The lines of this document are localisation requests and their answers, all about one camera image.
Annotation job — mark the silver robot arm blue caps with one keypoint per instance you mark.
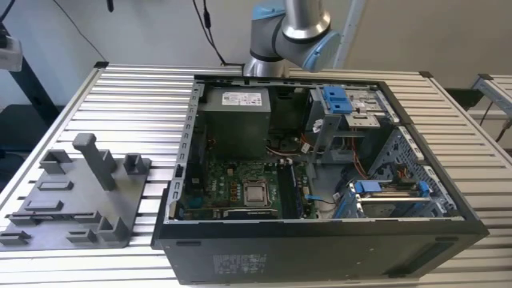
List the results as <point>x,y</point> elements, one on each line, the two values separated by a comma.
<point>304,18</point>

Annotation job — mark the grey power supply box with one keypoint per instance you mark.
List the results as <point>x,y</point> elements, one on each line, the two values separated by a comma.
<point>236,132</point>

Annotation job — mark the CPU socket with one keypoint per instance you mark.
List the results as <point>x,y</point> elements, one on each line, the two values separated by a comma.
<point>256,181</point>

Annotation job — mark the green motherboard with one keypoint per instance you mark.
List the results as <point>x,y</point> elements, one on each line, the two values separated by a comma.
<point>224,174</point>

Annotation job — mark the silver CPU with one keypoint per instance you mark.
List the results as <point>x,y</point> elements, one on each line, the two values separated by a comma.
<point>256,195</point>

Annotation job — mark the grey metal drive cage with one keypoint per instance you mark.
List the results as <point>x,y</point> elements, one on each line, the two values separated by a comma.
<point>336,129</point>

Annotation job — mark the black graphics card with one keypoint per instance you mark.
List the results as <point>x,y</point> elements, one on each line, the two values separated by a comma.
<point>249,213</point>

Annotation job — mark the blue drive latch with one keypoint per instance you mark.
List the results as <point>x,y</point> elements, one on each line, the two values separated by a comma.
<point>336,99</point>

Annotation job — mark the hard disk in blue carrier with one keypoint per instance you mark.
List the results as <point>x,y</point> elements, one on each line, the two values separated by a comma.
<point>384,198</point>

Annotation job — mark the black open PC case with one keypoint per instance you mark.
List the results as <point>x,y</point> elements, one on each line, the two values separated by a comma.
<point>280,258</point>

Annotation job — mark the grey parts rack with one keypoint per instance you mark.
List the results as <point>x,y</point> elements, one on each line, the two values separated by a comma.
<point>80,192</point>

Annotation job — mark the white box on stand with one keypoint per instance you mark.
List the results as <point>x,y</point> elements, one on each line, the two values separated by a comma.
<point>8,54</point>

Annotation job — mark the aluminium profile post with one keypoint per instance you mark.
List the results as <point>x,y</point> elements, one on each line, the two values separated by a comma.
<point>352,30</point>

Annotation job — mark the black camera stand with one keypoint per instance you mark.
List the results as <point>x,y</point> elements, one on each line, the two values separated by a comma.
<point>32,120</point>

